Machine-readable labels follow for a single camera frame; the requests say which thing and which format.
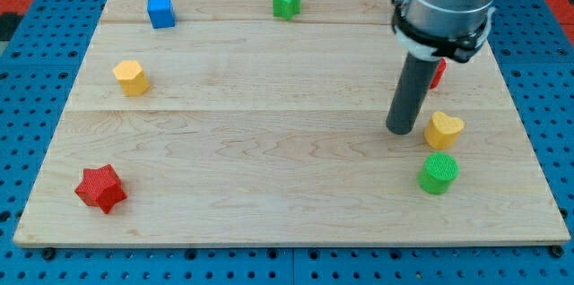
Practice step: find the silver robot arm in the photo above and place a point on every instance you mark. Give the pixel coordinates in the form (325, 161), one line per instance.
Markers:
(432, 29)

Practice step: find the green star block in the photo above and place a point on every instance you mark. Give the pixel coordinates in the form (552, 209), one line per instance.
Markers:
(286, 9)

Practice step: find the red circle block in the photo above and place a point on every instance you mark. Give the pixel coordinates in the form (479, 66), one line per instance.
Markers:
(441, 68)

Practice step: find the red star block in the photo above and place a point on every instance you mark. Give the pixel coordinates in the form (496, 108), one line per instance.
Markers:
(101, 187)

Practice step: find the wooden board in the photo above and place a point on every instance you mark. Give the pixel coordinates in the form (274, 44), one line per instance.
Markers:
(259, 132)

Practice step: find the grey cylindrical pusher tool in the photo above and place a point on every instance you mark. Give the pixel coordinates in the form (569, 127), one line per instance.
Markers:
(411, 90)

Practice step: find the yellow heart block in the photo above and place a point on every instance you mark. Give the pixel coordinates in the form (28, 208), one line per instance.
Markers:
(442, 131)

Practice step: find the green cylinder block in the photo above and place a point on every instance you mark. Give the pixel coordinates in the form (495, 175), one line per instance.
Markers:
(438, 172)

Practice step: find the yellow hexagon block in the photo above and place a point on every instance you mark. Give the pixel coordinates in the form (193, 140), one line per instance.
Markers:
(131, 78)

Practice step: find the blue cube block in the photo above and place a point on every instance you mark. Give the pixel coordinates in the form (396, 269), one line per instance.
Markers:
(161, 13)

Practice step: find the black cable clamp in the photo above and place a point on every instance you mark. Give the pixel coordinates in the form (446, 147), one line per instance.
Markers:
(430, 30)

